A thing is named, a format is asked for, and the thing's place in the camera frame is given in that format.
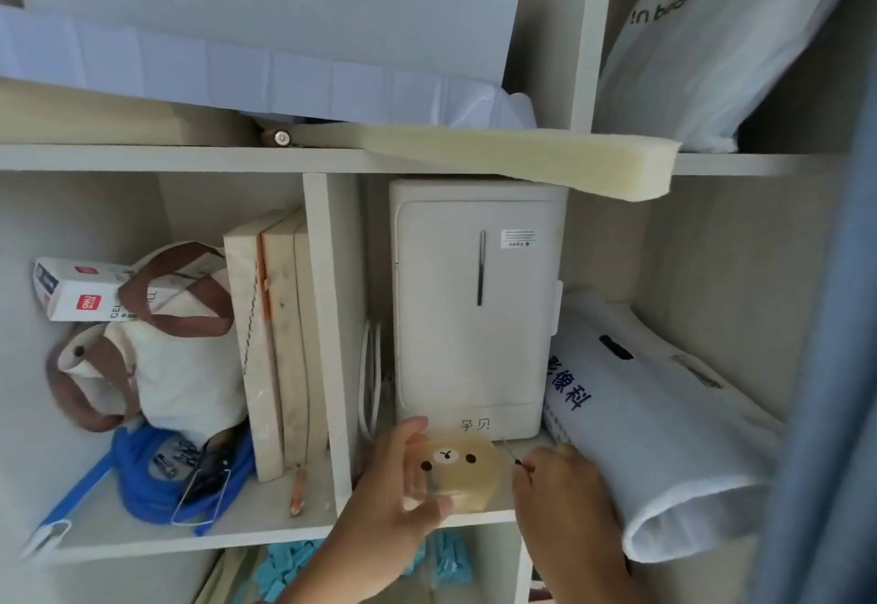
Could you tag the person's right hand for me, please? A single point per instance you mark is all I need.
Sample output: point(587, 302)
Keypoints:
point(569, 528)

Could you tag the person's left hand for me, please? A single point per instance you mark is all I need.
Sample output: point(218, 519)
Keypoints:
point(377, 521)

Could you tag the black screwdriver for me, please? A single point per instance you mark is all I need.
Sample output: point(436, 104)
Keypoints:
point(517, 463)

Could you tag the orange bear storage box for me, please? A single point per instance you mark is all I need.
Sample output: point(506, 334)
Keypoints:
point(473, 480)

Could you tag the person's right forearm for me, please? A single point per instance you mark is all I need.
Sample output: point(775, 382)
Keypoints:
point(596, 595)

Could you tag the person's left forearm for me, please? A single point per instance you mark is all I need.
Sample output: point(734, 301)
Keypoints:
point(329, 595)

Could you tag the small wooden stick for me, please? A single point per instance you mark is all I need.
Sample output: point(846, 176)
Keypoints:
point(299, 494)

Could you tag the dark eyeglasses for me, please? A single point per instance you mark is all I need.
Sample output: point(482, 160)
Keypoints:
point(209, 466)

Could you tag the wooden board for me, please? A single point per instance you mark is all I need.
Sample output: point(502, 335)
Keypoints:
point(288, 350)
point(250, 350)

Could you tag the white box appliance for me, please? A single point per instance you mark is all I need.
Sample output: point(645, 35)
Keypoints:
point(445, 316)

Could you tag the white shelf unit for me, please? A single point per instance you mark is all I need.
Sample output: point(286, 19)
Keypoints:
point(329, 281)

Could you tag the blue curtain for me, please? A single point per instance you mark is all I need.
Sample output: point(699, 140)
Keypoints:
point(836, 418)

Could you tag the cream foam block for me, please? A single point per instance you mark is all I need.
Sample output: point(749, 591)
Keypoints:
point(548, 158)

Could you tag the white box red label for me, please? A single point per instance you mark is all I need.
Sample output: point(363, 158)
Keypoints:
point(75, 288)

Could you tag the brown rolled tube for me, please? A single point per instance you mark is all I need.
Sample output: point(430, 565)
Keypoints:
point(277, 137)

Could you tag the folded white paper sheet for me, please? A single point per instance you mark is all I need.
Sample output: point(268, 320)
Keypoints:
point(205, 76)

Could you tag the white printed plastic bag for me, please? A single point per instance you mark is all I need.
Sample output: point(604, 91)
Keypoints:
point(685, 62)

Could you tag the white foam board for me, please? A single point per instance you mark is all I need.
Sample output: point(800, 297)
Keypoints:
point(274, 0)

